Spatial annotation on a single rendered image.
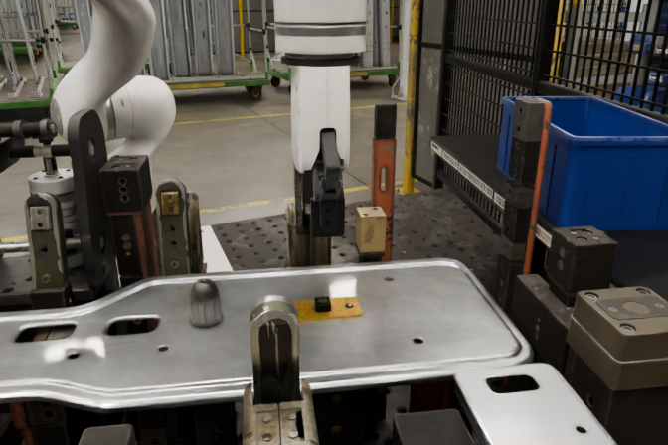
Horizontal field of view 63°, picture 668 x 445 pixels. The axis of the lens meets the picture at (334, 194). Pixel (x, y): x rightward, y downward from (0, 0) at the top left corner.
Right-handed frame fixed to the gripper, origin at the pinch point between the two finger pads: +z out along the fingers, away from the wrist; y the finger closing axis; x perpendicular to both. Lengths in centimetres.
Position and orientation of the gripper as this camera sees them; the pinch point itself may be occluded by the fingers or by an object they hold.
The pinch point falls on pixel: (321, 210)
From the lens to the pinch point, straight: 56.4
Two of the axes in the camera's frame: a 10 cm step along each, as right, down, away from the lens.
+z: 0.0, 9.4, 3.4
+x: 9.9, -0.5, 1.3
